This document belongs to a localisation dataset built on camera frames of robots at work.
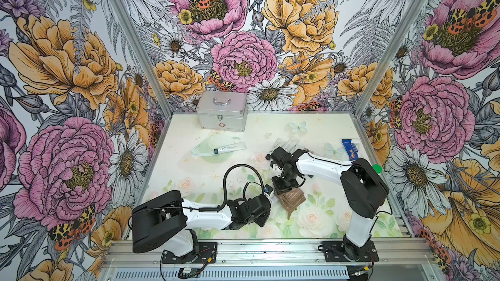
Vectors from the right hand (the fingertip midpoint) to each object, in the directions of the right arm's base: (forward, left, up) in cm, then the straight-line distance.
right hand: (281, 195), depth 87 cm
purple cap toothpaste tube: (+28, -9, -1) cm, 29 cm away
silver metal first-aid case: (+40, +27, +14) cm, 50 cm away
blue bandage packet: (+23, -39, 0) cm, 45 cm away
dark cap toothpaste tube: (+31, -3, -2) cm, 31 cm away
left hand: (-6, +9, -2) cm, 11 cm away
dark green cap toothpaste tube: (+27, +23, 0) cm, 36 cm away
